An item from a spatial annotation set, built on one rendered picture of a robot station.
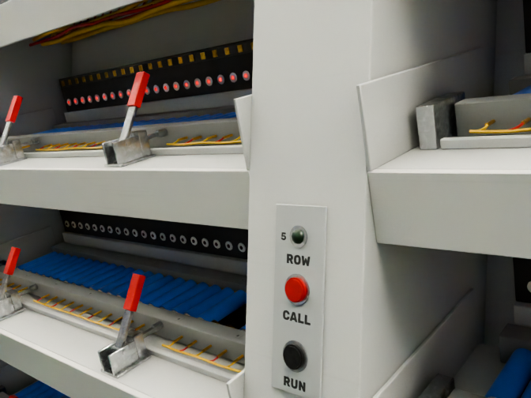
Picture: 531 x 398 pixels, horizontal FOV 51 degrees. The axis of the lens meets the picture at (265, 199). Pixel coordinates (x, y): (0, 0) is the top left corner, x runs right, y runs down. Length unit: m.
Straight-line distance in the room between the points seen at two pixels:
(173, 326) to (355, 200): 0.29
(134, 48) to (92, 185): 0.35
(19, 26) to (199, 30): 0.21
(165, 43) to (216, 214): 0.42
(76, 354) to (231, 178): 0.30
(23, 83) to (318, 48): 0.68
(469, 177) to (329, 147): 0.09
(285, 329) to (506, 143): 0.18
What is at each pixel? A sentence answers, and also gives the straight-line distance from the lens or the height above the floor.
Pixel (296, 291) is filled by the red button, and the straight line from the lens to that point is 0.35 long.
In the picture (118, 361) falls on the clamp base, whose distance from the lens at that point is 0.55.
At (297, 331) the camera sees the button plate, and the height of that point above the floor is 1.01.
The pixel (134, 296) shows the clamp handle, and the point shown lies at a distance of 0.55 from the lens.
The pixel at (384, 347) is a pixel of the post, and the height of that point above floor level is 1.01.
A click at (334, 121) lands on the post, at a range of 0.34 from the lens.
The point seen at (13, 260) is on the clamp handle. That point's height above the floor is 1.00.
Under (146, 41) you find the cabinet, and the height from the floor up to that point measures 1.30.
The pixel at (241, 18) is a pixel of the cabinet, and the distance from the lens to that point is 0.70.
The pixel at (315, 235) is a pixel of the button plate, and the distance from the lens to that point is 0.35.
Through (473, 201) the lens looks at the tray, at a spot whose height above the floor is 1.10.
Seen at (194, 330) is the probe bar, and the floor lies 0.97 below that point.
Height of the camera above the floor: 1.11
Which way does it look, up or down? 2 degrees down
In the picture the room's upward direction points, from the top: 2 degrees clockwise
